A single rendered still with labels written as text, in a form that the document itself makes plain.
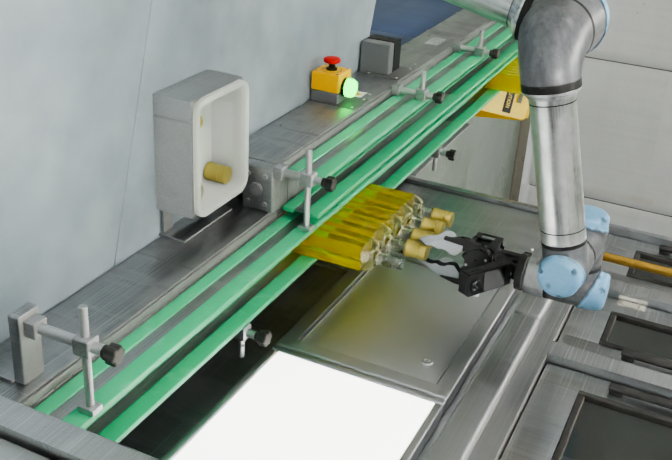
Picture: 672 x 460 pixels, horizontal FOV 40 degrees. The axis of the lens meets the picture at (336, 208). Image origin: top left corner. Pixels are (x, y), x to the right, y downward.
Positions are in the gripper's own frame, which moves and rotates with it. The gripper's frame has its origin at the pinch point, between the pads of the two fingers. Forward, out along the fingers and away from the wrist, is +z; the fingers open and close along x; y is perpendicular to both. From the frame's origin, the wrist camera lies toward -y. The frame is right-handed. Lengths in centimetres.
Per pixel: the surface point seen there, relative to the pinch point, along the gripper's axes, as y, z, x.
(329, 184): -11.7, 15.7, 15.2
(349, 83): 31.0, 31.8, 20.3
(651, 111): 587, 14, -149
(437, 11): 139, 49, 13
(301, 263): -11.2, 21.2, -3.4
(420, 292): 5.9, 1.7, -13.0
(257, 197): -11.6, 31.2, 8.6
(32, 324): -76, 29, 16
